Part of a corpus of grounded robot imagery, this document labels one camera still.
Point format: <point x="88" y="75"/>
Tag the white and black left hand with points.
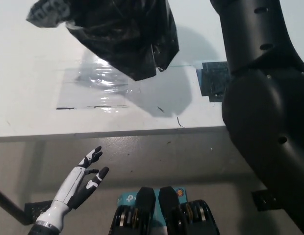
<point x="68" y="188"/>

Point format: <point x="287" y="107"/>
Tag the black plastic bag grey lettering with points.
<point x="117" y="36"/>

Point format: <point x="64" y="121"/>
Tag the robot left black ribbed block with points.
<point x="127" y="220"/>

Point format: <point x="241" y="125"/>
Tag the robot black ribbed block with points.
<point x="127" y="220"/>
<point x="191" y="220"/>

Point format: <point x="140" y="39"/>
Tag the robot right black ribbed block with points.
<point x="191" y="220"/>

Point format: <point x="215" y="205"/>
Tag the black table leg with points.
<point x="9" y="206"/>

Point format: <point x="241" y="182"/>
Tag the black tape patch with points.
<point x="210" y="78"/>

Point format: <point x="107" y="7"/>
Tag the black floor bracket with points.
<point x="36" y="209"/>
<point x="263" y="200"/>

